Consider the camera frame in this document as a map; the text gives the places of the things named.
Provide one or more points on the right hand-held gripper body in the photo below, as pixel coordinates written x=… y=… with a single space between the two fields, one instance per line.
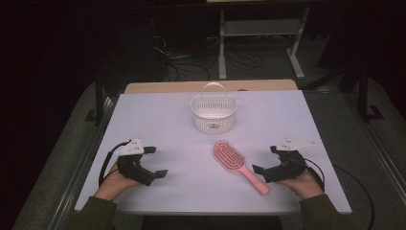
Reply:
x=288 y=161

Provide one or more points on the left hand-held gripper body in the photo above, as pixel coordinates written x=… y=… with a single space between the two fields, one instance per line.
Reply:
x=129 y=161

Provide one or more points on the pink hairbrush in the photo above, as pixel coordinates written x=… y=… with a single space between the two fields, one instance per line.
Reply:
x=228 y=156

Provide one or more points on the white plastic basket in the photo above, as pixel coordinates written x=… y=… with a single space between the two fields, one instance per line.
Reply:
x=214 y=126

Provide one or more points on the person's left hand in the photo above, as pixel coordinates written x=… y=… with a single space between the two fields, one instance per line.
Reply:
x=113 y=185

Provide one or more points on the person's right hand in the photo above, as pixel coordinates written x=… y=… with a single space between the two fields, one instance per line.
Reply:
x=303 y=187

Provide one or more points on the wooden desk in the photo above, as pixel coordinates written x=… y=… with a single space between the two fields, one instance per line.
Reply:
x=166 y=87

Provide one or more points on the black metal stand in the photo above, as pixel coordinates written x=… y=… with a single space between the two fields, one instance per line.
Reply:
x=99 y=102
x=364 y=96

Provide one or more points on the grey metal floor rail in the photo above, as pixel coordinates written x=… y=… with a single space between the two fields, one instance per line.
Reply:
x=379 y=150
x=79 y=172

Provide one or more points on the white metal stand frame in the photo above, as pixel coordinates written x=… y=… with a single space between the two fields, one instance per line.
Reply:
x=261 y=27

